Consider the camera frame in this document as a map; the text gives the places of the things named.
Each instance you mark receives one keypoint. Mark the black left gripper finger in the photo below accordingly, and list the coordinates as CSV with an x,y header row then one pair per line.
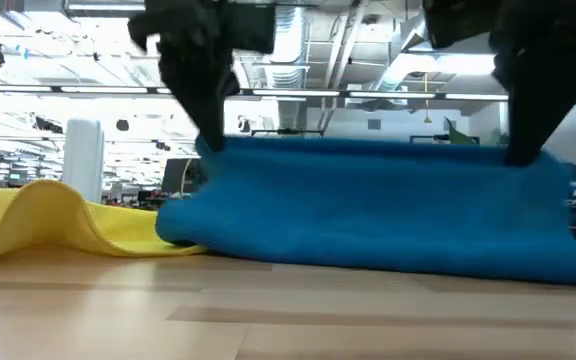
x,y
203,110
230,84

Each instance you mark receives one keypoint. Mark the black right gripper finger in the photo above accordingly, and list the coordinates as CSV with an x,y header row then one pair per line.
x,y
533,120
506,100

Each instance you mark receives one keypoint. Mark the blue microfiber towel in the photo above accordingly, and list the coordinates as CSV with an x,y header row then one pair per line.
x,y
368,210

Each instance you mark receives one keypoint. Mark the yellow microfiber towel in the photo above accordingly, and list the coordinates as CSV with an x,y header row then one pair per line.
x,y
43,215

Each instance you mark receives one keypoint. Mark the yellow pendant lamp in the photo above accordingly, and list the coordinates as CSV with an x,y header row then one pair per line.
x,y
427,119

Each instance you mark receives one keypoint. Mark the white round column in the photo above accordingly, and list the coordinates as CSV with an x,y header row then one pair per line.
x,y
83,155

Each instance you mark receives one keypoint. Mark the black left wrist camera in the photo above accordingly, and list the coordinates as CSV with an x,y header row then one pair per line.
x,y
253,27

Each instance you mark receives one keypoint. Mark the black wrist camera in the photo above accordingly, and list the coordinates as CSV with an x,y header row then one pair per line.
x,y
253,27
458,22

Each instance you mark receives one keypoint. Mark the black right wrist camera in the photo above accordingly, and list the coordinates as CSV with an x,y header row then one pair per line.
x,y
458,22

